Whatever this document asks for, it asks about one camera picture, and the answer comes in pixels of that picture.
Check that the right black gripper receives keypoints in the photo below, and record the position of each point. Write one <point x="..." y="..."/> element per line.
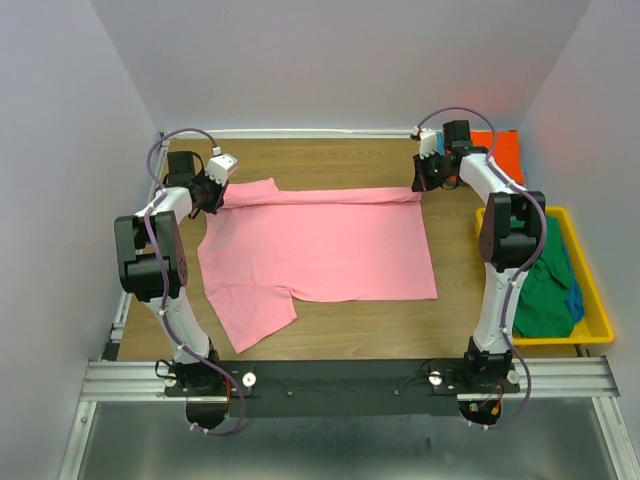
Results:
<point x="420" y="182"/>

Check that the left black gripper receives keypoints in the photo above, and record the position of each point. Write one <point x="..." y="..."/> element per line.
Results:
<point x="218" y="199"/>

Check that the pink t shirt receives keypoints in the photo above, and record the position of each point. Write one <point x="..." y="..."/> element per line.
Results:
<point x="267" y="247"/>

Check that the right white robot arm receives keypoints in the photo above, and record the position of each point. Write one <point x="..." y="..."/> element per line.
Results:
<point x="512" y="236"/>

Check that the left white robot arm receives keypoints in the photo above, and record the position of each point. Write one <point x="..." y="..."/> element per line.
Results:
<point x="153" y="268"/>

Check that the folded blue t shirt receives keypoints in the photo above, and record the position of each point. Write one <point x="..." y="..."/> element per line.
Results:
<point x="440" y="142"/>

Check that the folded orange t shirt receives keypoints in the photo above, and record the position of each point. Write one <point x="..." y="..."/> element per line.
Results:
<point x="506" y="152"/>

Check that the green t shirt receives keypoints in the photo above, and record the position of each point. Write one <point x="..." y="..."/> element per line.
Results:
<point x="542" y="311"/>

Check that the blue t shirt in bin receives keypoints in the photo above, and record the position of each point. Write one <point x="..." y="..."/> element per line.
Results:
<point x="574" y="300"/>

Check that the yellow plastic bin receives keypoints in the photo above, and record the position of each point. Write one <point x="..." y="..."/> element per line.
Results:
<point x="595" y="295"/>

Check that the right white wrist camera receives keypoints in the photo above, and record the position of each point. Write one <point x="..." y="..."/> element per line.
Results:
<point x="427" y="139"/>

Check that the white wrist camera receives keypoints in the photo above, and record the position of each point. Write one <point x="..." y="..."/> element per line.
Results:
<point x="220" y="166"/>
<point x="427" y="139"/>

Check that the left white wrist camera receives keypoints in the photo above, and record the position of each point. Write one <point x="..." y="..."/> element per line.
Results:
<point x="220" y="166"/>

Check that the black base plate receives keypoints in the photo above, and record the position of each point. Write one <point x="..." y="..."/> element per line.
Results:
<point x="238" y="390"/>

